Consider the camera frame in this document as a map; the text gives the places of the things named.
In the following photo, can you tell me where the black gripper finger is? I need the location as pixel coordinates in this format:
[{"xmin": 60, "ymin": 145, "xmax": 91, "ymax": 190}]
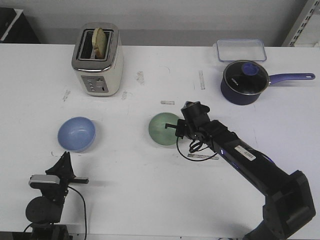
[
  {"xmin": 45, "ymin": 151, "xmax": 68, "ymax": 175},
  {"xmin": 66, "ymin": 151, "xmax": 75, "ymax": 178}
]

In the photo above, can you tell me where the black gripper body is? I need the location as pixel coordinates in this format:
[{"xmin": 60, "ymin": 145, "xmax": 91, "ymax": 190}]
[
  {"xmin": 41, "ymin": 176, "xmax": 89, "ymax": 200},
  {"xmin": 175, "ymin": 119, "xmax": 194, "ymax": 139}
]

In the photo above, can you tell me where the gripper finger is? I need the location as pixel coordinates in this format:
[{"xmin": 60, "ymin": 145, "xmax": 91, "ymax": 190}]
[{"xmin": 164, "ymin": 123, "xmax": 178, "ymax": 129}]

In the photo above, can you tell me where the green bowl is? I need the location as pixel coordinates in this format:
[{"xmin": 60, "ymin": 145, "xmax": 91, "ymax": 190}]
[{"xmin": 148, "ymin": 112, "xmax": 179, "ymax": 146}]

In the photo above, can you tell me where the blue bowl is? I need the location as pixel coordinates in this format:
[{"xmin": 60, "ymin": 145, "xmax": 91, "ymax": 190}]
[{"xmin": 57, "ymin": 116, "xmax": 96, "ymax": 152}]

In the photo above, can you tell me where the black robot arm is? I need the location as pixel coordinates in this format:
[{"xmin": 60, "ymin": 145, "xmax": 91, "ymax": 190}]
[
  {"xmin": 165, "ymin": 101, "xmax": 316, "ymax": 240},
  {"xmin": 25, "ymin": 151, "xmax": 89, "ymax": 240}
]

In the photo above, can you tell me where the dark blue saucepan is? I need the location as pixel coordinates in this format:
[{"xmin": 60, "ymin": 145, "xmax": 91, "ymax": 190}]
[{"xmin": 220, "ymin": 60, "xmax": 316, "ymax": 106}]

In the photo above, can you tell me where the white silver toaster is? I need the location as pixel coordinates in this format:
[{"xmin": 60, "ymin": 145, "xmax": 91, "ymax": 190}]
[{"xmin": 71, "ymin": 22, "xmax": 124, "ymax": 97}]

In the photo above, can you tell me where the glass pot lid blue knob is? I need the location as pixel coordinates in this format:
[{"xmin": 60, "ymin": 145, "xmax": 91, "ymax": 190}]
[{"xmin": 223, "ymin": 60, "xmax": 270, "ymax": 96}]

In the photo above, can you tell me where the clear plastic food container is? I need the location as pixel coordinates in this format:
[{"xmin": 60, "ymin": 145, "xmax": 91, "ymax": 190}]
[{"xmin": 212, "ymin": 39, "xmax": 267, "ymax": 63}]

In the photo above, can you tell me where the slice of toast bread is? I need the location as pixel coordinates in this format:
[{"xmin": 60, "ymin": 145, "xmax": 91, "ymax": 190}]
[{"xmin": 91, "ymin": 27, "xmax": 107, "ymax": 59}]

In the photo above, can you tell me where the black box in corner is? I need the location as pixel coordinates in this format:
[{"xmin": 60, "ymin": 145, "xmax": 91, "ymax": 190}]
[{"xmin": 0, "ymin": 7, "xmax": 41, "ymax": 44}]

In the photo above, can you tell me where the white slotted shelf upright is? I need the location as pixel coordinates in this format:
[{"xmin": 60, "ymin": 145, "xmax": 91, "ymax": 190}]
[{"xmin": 281, "ymin": 0, "xmax": 320, "ymax": 48}]

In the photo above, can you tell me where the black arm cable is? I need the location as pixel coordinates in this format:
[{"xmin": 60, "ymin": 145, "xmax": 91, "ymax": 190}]
[
  {"xmin": 175, "ymin": 136, "xmax": 221, "ymax": 162},
  {"xmin": 22, "ymin": 185, "xmax": 88, "ymax": 240}
]

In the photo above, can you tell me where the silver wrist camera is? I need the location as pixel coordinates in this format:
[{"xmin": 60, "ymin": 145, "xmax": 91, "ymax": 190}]
[{"xmin": 28, "ymin": 174, "xmax": 60, "ymax": 186}]

